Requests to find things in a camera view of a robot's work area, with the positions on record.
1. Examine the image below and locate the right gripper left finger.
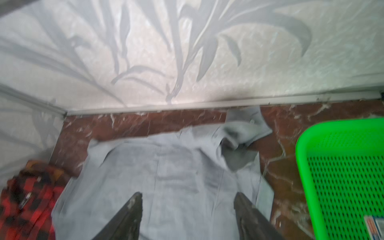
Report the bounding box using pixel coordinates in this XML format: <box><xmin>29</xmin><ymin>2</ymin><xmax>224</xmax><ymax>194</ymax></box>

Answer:
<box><xmin>93</xmin><ymin>192</ymin><xmax>143</xmax><ymax>240</ymax></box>

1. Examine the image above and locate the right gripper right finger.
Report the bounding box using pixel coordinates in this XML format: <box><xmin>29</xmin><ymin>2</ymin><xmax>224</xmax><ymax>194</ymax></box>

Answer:
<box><xmin>234</xmin><ymin>192</ymin><xmax>285</xmax><ymax>240</ymax></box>

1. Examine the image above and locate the grey long sleeve shirt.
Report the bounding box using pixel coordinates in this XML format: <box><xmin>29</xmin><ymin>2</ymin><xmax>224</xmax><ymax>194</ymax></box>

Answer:
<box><xmin>52</xmin><ymin>107</ymin><xmax>274</xmax><ymax>240</ymax></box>

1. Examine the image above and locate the green plastic basket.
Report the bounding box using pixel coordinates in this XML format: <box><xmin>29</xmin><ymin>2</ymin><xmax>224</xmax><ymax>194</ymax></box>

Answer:
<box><xmin>296</xmin><ymin>118</ymin><xmax>384</xmax><ymax>240</ymax></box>

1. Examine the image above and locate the red black plaid shirt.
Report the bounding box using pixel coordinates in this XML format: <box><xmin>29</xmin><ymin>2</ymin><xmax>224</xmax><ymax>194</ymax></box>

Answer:
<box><xmin>1</xmin><ymin>160</ymin><xmax>71</xmax><ymax>240</ymax></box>

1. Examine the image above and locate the small label in green basket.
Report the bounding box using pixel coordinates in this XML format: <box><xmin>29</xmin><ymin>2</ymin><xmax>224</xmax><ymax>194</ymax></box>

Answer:
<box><xmin>364</xmin><ymin>216</ymin><xmax>384</xmax><ymax>240</ymax></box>

